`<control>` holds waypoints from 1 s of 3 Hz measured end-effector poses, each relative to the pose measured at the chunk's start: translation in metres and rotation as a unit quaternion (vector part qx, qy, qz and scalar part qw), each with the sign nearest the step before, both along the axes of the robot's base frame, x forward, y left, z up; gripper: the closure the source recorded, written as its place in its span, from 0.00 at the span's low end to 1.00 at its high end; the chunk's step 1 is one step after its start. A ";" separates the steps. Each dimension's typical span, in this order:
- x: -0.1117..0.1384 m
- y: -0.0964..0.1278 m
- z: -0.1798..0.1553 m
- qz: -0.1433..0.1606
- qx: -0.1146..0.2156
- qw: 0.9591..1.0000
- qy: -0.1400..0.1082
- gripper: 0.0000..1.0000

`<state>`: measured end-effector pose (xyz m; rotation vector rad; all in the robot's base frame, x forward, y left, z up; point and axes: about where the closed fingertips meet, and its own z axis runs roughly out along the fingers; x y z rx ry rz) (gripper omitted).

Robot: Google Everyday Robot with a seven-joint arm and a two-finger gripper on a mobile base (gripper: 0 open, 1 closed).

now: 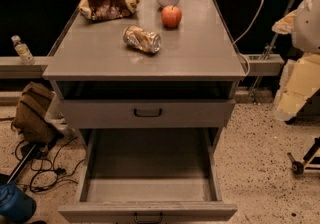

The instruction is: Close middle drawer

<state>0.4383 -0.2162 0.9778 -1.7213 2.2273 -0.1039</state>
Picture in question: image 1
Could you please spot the blue plastic container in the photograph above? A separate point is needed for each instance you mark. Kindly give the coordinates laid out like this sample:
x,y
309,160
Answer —
x,y
15,205

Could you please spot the red apple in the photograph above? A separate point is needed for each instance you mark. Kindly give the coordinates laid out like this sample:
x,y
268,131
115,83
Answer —
x,y
171,16

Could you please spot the grey drawer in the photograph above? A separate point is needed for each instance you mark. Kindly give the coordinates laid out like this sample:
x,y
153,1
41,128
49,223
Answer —
x,y
148,176
146,113

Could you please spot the crushed silver soda can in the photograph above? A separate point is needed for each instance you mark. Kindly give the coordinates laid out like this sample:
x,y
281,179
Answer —
x,y
138,38

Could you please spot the black wheeled stand leg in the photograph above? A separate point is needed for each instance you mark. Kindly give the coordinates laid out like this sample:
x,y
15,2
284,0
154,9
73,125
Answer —
x,y
310,161

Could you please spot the crumpled brown chip bag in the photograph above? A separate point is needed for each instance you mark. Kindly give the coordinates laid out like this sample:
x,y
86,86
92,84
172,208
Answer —
x,y
105,10

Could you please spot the metal tripod pole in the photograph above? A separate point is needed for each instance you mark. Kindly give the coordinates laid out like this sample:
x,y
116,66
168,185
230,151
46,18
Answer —
x,y
276,34

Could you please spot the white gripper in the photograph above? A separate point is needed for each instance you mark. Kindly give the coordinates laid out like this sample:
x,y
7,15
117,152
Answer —
x,y
308,24

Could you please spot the clear plastic water bottle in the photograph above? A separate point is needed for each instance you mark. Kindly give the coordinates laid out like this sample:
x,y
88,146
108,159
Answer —
x,y
22,50

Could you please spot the grey metal drawer cabinet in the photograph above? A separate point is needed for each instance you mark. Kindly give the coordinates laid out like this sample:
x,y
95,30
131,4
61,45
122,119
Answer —
x,y
196,60

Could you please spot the grey top drawer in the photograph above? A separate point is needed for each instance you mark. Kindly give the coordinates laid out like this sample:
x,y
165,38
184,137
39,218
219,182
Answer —
x,y
146,113

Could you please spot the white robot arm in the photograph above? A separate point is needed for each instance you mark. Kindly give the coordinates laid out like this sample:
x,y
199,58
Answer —
x,y
306,28

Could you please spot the brown canvas backpack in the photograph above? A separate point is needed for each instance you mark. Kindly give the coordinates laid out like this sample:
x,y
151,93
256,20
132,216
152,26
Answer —
x,y
30,114

